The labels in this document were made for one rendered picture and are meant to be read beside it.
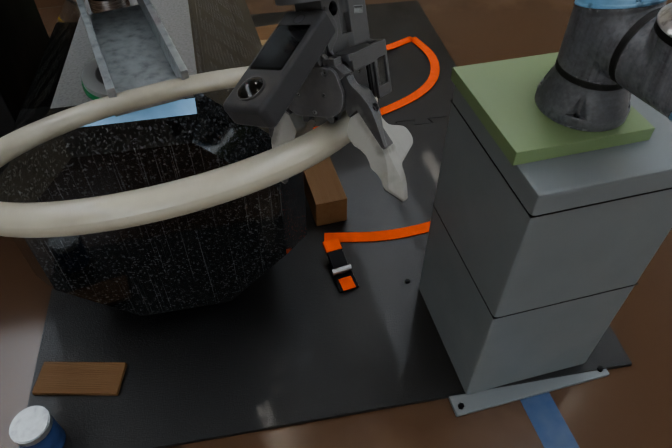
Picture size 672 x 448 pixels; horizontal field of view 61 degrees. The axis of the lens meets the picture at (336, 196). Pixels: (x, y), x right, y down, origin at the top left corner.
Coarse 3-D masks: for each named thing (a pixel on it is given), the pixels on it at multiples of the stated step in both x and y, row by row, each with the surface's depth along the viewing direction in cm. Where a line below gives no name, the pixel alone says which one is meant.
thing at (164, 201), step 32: (128, 96) 85; (160, 96) 87; (32, 128) 75; (64, 128) 79; (320, 128) 53; (0, 160) 68; (256, 160) 48; (288, 160) 49; (320, 160) 52; (128, 192) 46; (160, 192) 46; (192, 192) 46; (224, 192) 47; (0, 224) 47; (32, 224) 46; (64, 224) 46; (96, 224) 46; (128, 224) 46
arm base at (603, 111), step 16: (544, 80) 120; (560, 80) 114; (576, 80) 111; (544, 96) 118; (560, 96) 115; (576, 96) 112; (592, 96) 111; (608, 96) 111; (624, 96) 113; (544, 112) 118; (560, 112) 115; (576, 112) 115; (592, 112) 112; (608, 112) 112; (624, 112) 114; (576, 128) 115; (592, 128) 114; (608, 128) 115
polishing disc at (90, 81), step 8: (88, 64) 132; (96, 64) 132; (88, 72) 130; (96, 72) 130; (88, 80) 127; (96, 80) 127; (88, 88) 125; (96, 88) 125; (104, 88) 125; (96, 96) 125; (104, 96) 124
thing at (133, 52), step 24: (144, 0) 103; (96, 24) 106; (120, 24) 106; (144, 24) 106; (96, 48) 91; (120, 48) 100; (144, 48) 100; (168, 48) 91; (120, 72) 94; (144, 72) 94; (168, 72) 94; (192, 96) 90
